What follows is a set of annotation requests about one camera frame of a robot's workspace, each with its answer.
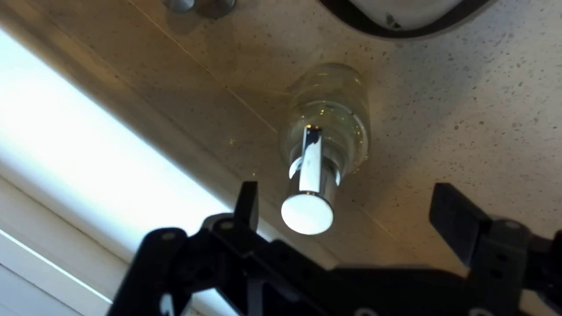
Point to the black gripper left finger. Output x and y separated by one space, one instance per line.
246 206

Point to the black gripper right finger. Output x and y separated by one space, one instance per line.
463 227

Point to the chrome built-in dispenser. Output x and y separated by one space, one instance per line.
204 7

